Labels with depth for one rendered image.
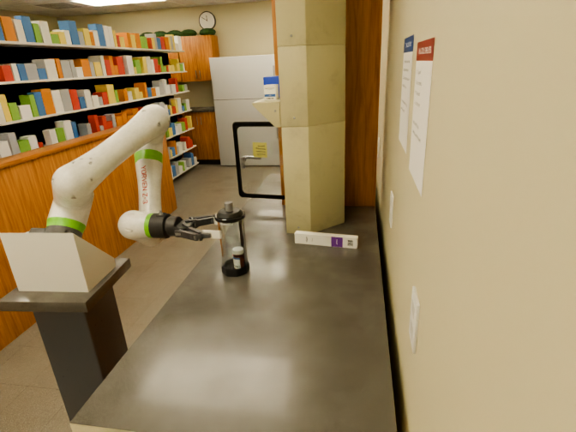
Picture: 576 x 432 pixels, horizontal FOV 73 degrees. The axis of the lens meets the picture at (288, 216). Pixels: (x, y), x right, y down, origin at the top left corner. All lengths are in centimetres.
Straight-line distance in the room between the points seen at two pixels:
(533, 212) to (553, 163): 4
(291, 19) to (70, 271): 119
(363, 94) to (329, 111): 32
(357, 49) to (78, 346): 168
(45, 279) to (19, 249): 13
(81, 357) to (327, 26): 156
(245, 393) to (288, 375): 11
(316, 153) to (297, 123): 15
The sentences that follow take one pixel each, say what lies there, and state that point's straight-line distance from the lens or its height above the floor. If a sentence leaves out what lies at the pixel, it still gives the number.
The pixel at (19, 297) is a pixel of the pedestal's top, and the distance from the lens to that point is 166.
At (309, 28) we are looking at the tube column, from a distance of 160.
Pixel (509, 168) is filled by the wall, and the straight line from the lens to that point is 36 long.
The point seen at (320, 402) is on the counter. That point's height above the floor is 94.
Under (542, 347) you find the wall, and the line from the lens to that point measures 31.
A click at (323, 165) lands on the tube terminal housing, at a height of 124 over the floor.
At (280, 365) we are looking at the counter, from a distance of 105.
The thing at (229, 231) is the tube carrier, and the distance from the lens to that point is 136.
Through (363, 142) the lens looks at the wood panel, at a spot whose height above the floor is 127.
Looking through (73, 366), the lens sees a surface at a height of 61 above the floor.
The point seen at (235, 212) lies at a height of 118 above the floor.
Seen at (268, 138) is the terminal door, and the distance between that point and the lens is 197.
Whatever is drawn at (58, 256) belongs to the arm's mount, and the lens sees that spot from 153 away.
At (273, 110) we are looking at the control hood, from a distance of 162.
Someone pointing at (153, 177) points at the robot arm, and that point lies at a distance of 171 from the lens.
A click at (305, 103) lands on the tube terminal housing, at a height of 150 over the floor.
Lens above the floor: 165
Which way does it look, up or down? 21 degrees down
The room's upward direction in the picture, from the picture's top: 3 degrees counter-clockwise
